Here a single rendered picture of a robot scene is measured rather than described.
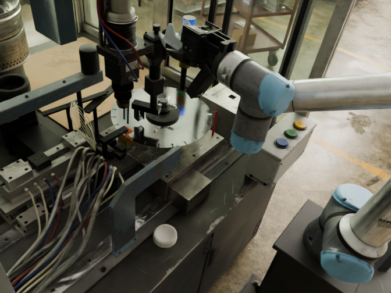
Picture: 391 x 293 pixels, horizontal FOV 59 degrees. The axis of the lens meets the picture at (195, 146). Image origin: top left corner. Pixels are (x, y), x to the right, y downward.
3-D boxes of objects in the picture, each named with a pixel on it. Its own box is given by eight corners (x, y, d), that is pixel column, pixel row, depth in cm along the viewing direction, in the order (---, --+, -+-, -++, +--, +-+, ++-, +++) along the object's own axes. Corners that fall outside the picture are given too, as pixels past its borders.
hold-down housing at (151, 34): (156, 86, 102) (159, 19, 89) (166, 94, 100) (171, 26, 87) (140, 92, 98) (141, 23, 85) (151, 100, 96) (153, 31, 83)
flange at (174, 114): (140, 119, 109) (140, 113, 108) (151, 100, 118) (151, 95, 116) (174, 127, 108) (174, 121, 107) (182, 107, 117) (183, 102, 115)
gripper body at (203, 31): (205, 18, 78) (244, 40, 72) (199, 53, 84) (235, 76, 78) (179, 24, 74) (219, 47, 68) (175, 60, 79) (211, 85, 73)
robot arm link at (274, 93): (265, 127, 66) (277, 90, 61) (225, 99, 72) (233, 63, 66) (289, 114, 71) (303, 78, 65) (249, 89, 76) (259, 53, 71)
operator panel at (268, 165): (280, 139, 143) (291, 110, 133) (304, 152, 138) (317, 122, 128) (244, 174, 125) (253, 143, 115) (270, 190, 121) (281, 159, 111)
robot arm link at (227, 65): (249, 86, 76) (224, 96, 71) (234, 77, 78) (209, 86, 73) (258, 54, 71) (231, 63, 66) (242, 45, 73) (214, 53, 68)
